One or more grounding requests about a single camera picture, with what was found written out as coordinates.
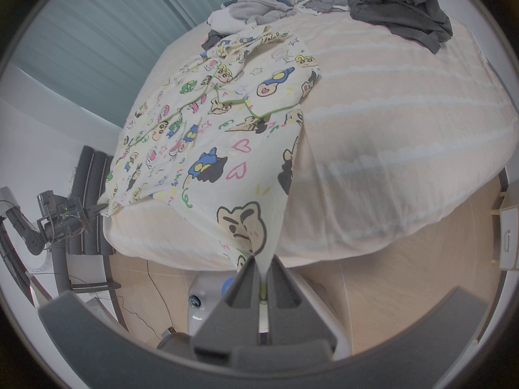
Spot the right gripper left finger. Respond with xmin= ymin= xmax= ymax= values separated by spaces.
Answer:
xmin=192 ymin=254 xmax=260 ymax=364

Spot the dark grey garment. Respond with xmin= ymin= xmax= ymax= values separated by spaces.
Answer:
xmin=346 ymin=0 xmax=453 ymax=54

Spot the bed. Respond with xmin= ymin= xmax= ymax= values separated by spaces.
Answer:
xmin=101 ymin=0 xmax=519 ymax=273

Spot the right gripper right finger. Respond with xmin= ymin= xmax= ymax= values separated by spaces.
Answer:
xmin=267 ymin=254 xmax=338 ymax=351

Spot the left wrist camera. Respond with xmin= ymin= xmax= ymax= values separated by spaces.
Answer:
xmin=38 ymin=191 xmax=56 ymax=219

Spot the white bedside table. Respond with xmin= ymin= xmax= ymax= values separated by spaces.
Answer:
xmin=490 ymin=185 xmax=519 ymax=273

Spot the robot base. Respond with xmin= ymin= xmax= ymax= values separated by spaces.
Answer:
xmin=186 ymin=267 xmax=354 ymax=356

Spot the dark grey slatted chair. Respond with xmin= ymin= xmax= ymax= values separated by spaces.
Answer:
xmin=64 ymin=146 xmax=122 ymax=301

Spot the black cable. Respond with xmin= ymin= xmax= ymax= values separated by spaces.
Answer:
xmin=121 ymin=273 xmax=180 ymax=339

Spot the blue-green curtain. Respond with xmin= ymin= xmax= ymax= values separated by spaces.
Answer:
xmin=7 ymin=0 xmax=228 ymax=135

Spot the pile of clothes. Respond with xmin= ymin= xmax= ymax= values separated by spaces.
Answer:
xmin=201 ymin=0 xmax=350 ymax=50

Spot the white printed pyjama top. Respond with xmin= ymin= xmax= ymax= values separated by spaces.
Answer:
xmin=99 ymin=25 xmax=323 ymax=309

